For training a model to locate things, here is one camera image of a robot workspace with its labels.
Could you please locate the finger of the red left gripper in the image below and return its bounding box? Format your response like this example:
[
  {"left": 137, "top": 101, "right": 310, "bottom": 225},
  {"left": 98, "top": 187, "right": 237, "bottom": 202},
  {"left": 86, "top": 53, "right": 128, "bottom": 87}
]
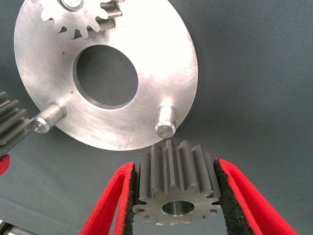
[{"left": 0, "top": 154, "right": 11, "bottom": 177}]

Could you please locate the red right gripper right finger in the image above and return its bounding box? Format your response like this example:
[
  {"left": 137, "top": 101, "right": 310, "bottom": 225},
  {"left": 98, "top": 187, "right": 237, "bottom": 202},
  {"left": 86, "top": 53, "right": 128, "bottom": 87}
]
[{"left": 213, "top": 158, "right": 298, "bottom": 235}]

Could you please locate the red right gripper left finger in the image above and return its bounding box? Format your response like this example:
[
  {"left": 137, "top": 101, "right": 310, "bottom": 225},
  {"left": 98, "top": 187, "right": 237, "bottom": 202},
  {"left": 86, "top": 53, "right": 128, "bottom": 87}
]
[{"left": 79, "top": 161, "right": 136, "bottom": 235}]

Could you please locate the small steel planetary gear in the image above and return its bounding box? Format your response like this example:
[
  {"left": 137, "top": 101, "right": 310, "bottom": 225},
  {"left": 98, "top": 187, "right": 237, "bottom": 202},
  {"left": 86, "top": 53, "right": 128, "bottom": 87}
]
[
  {"left": 133, "top": 139, "right": 222, "bottom": 226},
  {"left": 40, "top": 0, "right": 125, "bottom": 40},
  {"left": 0, "top": 91, "right": 31, "bottom": 156}
]

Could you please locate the round metal carrier plate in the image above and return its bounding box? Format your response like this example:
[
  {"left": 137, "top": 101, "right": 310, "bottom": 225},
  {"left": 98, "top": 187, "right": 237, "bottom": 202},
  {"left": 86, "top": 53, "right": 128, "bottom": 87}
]
[{"left": 14, "top": 0, "right": 198, "bottom": 151}]

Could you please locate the dark grey table cloth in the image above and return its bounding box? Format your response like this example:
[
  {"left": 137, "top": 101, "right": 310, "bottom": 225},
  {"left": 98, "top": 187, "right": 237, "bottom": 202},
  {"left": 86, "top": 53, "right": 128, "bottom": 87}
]
[{"left": 0, "top": 0, "right": 313, "bottom": 235}]

